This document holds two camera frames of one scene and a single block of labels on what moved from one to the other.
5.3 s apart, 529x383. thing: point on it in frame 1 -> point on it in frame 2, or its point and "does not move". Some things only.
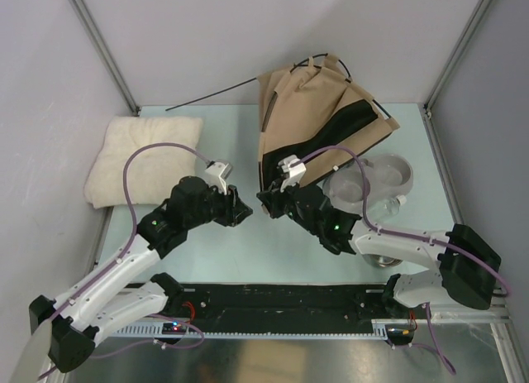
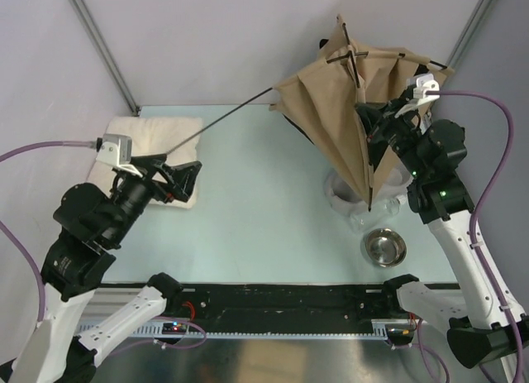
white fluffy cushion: (152, 173) does not move
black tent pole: (350, 74) -> (358, 84)
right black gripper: (274, 198) -> (374, 115)
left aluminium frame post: (102, 45) does not move
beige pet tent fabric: (313, 114) -> (320, 104)
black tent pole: (211, 93) -> (217, 122)
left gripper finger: (241, 211) -> (184, 177)
